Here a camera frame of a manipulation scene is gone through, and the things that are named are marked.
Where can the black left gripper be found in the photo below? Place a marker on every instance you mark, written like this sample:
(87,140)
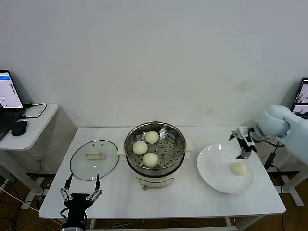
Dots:
(78,204)

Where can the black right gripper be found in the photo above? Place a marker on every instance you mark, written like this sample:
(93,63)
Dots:
(241,132)

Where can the white steamed baozi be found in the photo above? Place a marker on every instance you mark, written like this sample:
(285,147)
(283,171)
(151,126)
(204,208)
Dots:
(238,169)
(151,137)
(150,160)
(140,148)

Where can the round glass lid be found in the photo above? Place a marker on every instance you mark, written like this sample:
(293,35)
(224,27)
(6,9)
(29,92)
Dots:
(95,155)

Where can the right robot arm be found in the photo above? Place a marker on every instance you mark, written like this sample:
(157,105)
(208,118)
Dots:
(276,120)

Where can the stainless steel steamer basket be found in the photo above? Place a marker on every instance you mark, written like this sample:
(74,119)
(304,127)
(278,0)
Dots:
(178,144)

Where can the white round plate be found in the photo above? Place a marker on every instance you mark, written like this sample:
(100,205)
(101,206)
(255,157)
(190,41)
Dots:
(216,178)

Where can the white floor power strip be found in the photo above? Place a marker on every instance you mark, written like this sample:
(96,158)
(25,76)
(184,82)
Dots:
(30,205)

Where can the white side table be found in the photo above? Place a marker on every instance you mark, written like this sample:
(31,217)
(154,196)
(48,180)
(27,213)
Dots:
(36,130)
(292,190)

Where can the white electric cooker base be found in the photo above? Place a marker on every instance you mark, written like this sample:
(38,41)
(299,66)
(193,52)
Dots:
(156,180)

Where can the grey laptop with dark screen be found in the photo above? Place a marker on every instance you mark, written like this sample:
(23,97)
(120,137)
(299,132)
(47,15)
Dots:
(302,96)

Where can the black computer mouse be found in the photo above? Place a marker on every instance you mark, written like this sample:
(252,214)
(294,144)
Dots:
(19,128)

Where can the black laptop with white window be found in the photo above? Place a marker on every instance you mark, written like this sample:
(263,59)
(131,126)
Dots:
(9,91)

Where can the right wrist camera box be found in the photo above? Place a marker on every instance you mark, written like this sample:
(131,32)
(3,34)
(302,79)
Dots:
(249,140)

